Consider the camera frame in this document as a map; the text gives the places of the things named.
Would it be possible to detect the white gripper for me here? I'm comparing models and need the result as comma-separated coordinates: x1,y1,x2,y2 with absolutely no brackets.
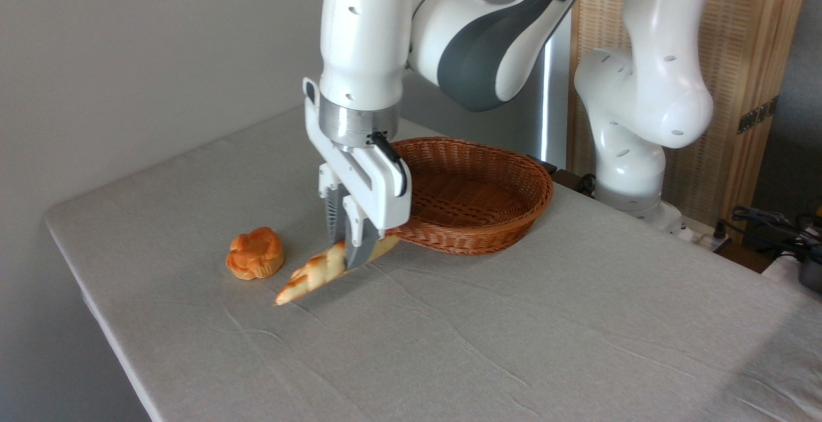
303,78,412,269

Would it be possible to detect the long braided bread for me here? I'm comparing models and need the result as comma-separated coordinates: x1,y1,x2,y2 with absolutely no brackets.
275,234,402,306

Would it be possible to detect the round orange bread bun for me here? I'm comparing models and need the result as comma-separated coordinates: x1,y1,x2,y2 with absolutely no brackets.
225,227,285,281

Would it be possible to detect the brown wicker basket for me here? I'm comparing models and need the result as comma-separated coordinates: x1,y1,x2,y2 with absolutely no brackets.
385,137,555,256

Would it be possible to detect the light grey tablecloth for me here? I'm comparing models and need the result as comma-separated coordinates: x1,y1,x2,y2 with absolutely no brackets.
44,104,822,422

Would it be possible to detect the metal screen hinge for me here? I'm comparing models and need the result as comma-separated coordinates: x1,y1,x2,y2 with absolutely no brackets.
737,96,779,135

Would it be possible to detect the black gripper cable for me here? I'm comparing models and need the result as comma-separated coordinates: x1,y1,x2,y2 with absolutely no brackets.
367,130,409,198

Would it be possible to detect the silver vertical post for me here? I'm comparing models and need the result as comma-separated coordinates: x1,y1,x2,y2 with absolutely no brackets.
541,14,573,169

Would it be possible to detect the black cable bundle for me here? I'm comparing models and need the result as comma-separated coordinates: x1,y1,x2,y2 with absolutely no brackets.
731,206,822,252

